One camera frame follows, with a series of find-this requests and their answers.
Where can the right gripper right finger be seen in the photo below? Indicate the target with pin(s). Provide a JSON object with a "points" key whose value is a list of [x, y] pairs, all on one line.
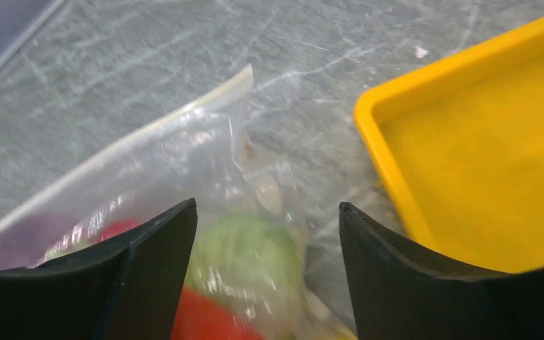
{"points": [[400, 289]]}

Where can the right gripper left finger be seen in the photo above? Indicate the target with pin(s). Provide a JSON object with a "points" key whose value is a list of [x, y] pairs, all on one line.
{"points": [[127, 287]]}

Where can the red bell pepper toy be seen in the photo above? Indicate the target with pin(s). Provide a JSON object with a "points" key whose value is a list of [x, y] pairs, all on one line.
{"points": [[116, 228]]}

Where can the orange carrot toy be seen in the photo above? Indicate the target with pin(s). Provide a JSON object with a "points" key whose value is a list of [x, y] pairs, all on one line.
{"points": [[200, 318]]}

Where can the clear zip top bag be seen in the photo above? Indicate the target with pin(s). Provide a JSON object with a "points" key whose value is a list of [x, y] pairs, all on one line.
{"points": [[201, 151]]}

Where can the purple onion toy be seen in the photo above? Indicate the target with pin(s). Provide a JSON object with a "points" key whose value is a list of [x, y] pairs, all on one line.
{"points": [[24, 242]]}

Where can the green cabbage toy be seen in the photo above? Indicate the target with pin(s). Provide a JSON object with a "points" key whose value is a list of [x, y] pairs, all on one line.
{"points": [[242, 252]]}

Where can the yellow plastic tray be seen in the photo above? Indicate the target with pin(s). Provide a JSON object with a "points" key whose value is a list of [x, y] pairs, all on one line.
{"points": [[459, 146]]}

